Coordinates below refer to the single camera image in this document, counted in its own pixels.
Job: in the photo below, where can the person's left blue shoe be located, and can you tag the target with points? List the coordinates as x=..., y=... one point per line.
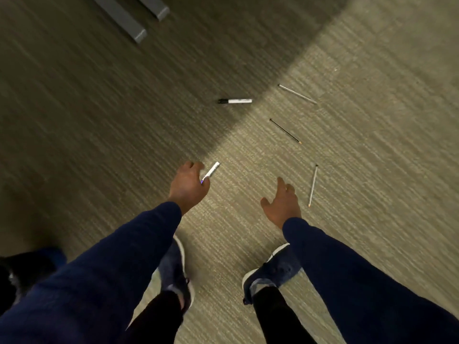
x=175, y=272

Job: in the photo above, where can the person's left forearm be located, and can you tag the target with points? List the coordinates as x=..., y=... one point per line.
x=107, y=268

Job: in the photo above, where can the person's right blue shoe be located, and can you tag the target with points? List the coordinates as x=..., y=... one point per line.
x=274, y=270

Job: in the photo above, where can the person's left hand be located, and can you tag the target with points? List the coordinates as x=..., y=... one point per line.
x=186, y=191

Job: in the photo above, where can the person's right hand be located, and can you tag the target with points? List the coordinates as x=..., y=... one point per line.
x=283, y=209

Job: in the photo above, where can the short grey furniture foot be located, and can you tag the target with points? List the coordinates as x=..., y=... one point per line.
x=155, y=6

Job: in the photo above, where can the long grey furniture foot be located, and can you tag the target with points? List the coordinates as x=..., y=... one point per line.
x=120, y=18

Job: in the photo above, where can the person's leg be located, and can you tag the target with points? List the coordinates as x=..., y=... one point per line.
x=157, y=320
x=279, y=318

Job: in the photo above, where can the person's left fingers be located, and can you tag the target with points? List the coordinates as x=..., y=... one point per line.
x=192, y=166

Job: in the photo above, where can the white marker with purple cap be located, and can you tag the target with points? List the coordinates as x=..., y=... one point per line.
x=211, y=171

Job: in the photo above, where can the person's right leg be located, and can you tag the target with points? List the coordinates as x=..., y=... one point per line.
x=279, y=318

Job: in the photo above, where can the white pencil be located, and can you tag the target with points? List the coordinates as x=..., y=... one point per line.
x=297, y=94
x=313, y=185

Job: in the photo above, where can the person's left leg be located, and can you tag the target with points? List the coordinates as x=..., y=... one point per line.
x=157, y=320

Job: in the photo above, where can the person's blue shoe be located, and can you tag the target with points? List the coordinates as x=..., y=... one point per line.
x=274, y=270
x=175, y=272

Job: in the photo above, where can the person's right thumb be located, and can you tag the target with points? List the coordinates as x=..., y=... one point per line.
x=265, y=204

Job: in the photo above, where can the person's right forearm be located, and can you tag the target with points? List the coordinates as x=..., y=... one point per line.
x=358, y=283

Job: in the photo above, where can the black pencil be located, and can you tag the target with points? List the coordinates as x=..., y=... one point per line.
x=285, y=131

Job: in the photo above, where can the white marker with black cap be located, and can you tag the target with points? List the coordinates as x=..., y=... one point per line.
x=238, y=101

